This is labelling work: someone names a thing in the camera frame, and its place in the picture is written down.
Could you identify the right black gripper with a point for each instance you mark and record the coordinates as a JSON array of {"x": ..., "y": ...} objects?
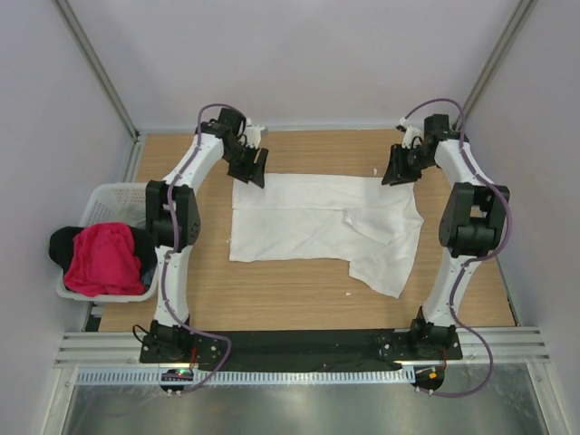
[{"x": 397, "y": 172}]

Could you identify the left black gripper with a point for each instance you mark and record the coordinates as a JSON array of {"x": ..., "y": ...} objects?
[{"x": 251, "y": 172}]

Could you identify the white t shirt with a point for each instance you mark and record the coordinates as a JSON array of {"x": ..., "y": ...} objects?
[{"x": 375, "y": 228}]

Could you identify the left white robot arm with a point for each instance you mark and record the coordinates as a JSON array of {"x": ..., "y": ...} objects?
[{"x": 173, "y": 221}]

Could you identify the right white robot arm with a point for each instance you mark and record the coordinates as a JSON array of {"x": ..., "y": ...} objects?
[{"x": 471, "y": 229}]

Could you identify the white laundry basket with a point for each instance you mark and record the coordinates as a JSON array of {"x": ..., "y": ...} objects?
[{"x": 116, "y": 202}]

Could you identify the pink shirt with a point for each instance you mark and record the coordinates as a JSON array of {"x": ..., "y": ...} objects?
[{"x": 108, "y": 259}]

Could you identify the black shirt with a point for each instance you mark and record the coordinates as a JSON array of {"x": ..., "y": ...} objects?
[{"x": 60, "y": 248}]

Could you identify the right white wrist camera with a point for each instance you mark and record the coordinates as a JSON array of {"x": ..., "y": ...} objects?
[{"x": 412, "y": 135}]

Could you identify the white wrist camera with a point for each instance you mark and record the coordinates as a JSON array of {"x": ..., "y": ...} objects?
[
  {"x": 412, "y": 135},
  {"x": 253, "y": 134}
]

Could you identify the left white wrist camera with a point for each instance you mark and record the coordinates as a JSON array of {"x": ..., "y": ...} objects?
[{"x": 253, "y": 134}]

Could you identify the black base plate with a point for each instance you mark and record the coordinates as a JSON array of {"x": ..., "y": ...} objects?
[{"x": 300, "y": 351}]

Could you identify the right aluminium frame post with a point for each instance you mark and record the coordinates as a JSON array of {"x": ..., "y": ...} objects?
[{"x": 499, "y": 52}]

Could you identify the aluminium frame post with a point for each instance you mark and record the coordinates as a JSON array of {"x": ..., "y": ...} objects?
[
  {"x": 94, "y": 62},
  {"x": 499, "y": 52}
]

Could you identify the slotted cable duct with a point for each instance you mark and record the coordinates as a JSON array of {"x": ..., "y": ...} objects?
[{"x": 183, "y": 377}]

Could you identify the aluminium rail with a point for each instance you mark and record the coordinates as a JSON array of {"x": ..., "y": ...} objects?
[{"x": 514, "y": 344}]

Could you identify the left aluminium frame post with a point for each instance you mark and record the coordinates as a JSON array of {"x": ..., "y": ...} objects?
[{"x": 94, "y": 62}]

